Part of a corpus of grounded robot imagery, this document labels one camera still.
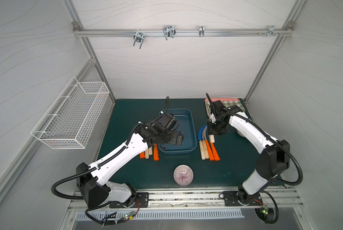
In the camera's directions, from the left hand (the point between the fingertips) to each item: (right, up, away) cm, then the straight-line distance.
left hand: (174, 137), depth 74 cm
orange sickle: (-20, -14, +15) cm, 29 cm away
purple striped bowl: (+5, -23, +8) cm, 25 cm away
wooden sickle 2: (+20, -8, +20) cm, 29 cm away
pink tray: (+40, +24, +44) cm, 65 cm away
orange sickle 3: (+26, -12, +18) cm, 34 cm away
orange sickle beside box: (-12, -12, +15) cm, 23 cm away
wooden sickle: (-15, -12, +15) cm, 25 cm away
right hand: (+22, +1, +10) cm, 24 cm away
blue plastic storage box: (+8, +8, +34) cm, 36 cm away
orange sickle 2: (+23, -13, +15) cm, 30 cm away
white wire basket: (-51, +9, -5) cm, 52 cm away
